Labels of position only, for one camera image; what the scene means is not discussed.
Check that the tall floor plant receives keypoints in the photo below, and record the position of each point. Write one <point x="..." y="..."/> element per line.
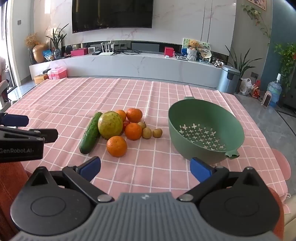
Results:
<point x="241" y="62"/>

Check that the pink flat box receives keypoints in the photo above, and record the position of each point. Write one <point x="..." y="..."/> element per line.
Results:
<point x="79" y="52"/>

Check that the black wall television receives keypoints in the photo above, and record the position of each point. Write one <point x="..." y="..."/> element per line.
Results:
<point x="112" y="15"/>

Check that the colourful picture board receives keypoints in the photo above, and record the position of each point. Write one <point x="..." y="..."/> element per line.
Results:
<point x="185" y="44"/>

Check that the brown round vase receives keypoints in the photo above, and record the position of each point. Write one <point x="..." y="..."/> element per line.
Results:
<point x="39" y="53"/>

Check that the orange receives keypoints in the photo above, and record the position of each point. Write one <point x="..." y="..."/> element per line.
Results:
<point x="134" y="115"/>
<point x="122" y="115"/>
<point x="133" y="131"/>
<point x="116" y="146"/>

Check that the wooden box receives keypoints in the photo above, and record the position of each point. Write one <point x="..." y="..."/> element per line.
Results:
<point x="40" y="79"/>

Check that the blue water jug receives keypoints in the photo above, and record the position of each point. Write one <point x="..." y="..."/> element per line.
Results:
<point x="275" y="89"/>

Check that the pink storage case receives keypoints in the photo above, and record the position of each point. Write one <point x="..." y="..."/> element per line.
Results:
<point x="57" y="73"/>

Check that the pink chair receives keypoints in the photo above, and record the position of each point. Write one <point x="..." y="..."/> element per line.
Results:
<point x="283" y="162"/>

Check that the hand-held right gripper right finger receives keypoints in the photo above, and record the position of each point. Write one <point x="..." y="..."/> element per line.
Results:
<point x="200" y="169"/>

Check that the red box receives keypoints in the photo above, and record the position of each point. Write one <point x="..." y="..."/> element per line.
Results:
<point x="169" y="51"/>

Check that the white standing device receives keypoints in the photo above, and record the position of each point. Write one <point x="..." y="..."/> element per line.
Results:
<point x="267" y="99"/>

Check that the green cucumber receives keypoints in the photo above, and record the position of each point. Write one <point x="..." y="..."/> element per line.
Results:
<point x="89" y="136"/>

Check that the small brown kiwi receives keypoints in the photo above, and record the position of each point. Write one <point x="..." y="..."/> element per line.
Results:
<point x="157" y="132"/>
<point x="142" y="125"/>
<point x="146" y="133"/>

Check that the trailing vine plant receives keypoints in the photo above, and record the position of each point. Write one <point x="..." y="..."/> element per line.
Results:
<point x="255" y="14"/>

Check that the blue snack packet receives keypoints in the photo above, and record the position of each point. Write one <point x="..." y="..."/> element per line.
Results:
<point x="48" y="55"/>

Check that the orange cloth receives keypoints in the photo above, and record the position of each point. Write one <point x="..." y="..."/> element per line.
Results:
<point x="9" y="185"/>

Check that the framed wall picture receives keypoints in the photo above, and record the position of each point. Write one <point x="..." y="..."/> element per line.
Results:
<point x="256" y="3"/>

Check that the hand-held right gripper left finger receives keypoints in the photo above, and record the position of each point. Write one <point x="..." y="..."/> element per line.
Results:
<point x="89" y="168"/>

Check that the bushy green houseplant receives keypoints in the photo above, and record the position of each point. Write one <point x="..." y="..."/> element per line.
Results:
<point x="288" y="60"/>

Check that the green plastic colander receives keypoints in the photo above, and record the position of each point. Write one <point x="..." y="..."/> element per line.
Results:
<point x="185" y="120"/>

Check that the grey pedal bin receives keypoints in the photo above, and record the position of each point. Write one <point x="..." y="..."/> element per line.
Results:
<point x="227" y="80"/>

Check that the dried flower bunch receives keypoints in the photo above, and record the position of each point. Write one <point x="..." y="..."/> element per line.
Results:
<point x="31" y="39"/>

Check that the small red tomato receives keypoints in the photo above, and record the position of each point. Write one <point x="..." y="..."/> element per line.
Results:
<point x="125" y="125"/>

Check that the green leafy potted plant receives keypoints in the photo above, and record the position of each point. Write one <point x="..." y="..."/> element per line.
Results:
<point x="56" y="38"/>

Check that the white router with antennas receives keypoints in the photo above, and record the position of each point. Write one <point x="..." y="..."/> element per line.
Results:
<point x="106" y="53"/>

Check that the pink checked tablecloth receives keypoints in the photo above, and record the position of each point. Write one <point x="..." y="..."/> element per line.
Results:
<point x="69" y="104"/>

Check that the large yellow-green pomelo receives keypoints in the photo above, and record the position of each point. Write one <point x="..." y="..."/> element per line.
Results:
<point x="110" y="125"/>

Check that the beige cap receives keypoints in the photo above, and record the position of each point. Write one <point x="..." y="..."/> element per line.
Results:
<point x="205" y="54"/>

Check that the red gift bag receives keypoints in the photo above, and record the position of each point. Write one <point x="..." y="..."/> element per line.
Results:
<point x="256" y="91"/>

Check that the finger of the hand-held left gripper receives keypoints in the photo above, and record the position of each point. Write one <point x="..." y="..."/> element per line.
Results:
<point x="16" y="120"/>
<point x="46" y="135"/>

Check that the small white display device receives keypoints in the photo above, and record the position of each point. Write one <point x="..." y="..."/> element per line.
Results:
<point x="91" y="50"/>

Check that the white plastic bag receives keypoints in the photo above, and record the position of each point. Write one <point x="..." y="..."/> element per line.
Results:
<point x="245" y="87"/>

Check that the grey marble media cabinet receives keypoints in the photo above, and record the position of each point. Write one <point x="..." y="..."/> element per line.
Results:
<point x="138" y="66"/>

